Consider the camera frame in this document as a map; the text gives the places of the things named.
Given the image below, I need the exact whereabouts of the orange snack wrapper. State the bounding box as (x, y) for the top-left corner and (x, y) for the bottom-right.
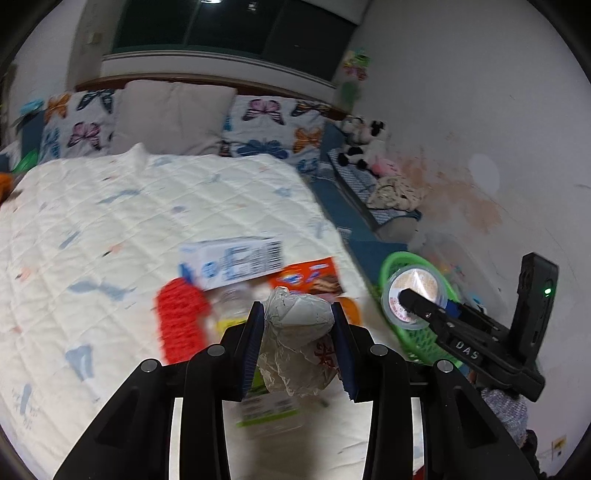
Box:
(270, 257), (344, 295)

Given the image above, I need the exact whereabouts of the right grey gloved hand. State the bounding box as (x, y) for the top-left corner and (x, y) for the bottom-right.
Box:
(480, 388), (529, 447)

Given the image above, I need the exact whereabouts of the blue patterned folded blanket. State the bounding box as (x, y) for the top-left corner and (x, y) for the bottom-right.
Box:
(327, 149), (422, 230)

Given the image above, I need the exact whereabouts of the grey pillow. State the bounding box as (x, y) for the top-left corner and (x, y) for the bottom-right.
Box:
(110, 80), (236, 155)

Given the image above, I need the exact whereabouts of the lime juice bottle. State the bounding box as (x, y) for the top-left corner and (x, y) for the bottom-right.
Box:
(214, 282), (301, 437)

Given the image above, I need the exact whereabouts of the white paper ball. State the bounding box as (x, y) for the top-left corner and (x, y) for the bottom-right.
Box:
(257, 287), (339, 397)

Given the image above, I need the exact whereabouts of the spotted cream cloth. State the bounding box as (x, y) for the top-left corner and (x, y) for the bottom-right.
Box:
(366, 176), (425, 212)

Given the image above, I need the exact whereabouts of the clear plastic storage box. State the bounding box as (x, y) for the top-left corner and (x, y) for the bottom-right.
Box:
(409, 232), (508, 322)

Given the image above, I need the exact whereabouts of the paper flower decoration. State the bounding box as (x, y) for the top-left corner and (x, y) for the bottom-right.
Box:
(341, 48), (370, 109)

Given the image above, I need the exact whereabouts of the white blue milk carton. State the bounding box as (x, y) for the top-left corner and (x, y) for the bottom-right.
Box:
(179, 237), (284, 291)

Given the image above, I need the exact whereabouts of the right butterfly pillow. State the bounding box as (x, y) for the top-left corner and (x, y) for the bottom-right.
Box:
(219, 95), (337, 175)

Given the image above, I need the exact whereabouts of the left butterfly pillow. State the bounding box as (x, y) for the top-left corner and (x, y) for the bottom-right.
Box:
(39, 89), (119, 163)

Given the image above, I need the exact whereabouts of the orange fox plush toy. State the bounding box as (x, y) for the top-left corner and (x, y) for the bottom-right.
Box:
(0, 172), (13, 202)

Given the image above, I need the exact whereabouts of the green plastic basket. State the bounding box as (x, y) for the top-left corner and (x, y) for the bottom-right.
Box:
(379, 251), (462, 368)

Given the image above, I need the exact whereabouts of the butterfly pillow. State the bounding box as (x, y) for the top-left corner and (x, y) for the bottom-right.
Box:
(39, 89), (119, 163)
(219, 95), (337, 175)

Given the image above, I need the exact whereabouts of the dark window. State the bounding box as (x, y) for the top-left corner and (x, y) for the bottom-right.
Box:
(113, 0), (356, 80)

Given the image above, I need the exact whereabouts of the cow plush toy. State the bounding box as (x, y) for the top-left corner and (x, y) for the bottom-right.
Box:
(338, 116), (388, 171)

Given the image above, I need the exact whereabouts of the pink plush toy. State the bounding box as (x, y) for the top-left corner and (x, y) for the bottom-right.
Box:
(370, 157), (402, 178)

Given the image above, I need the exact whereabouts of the red foam fruit net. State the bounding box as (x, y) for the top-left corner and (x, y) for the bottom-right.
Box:
(155, 278), (211, 364)

